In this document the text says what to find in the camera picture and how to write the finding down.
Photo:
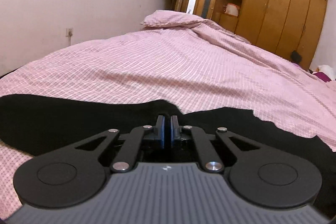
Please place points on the pink checkered pillow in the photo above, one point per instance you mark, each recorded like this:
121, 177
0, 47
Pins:
168, 18

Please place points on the black garment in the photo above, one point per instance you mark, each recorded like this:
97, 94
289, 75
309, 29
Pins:
37, 125

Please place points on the pink checkered bed cover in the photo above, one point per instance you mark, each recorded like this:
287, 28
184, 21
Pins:
200, 67

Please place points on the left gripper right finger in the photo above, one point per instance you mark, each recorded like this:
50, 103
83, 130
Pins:
175, 130

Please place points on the white and purple plush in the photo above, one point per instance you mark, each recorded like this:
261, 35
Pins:
325, 73

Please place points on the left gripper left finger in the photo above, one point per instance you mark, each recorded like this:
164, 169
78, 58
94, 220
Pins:
159, 130

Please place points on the wall power socket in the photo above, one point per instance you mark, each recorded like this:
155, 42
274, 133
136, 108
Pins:
69, 32

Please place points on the white bag on shelf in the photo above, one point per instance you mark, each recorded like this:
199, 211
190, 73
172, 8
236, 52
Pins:
232, 10

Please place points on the wooden wardrobe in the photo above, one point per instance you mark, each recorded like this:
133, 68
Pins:
277, 26

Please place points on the black object by wardrobe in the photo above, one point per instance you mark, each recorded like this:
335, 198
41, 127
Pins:
295, 57

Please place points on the wooden bedroom door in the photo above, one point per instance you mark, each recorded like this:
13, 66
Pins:
204, 8

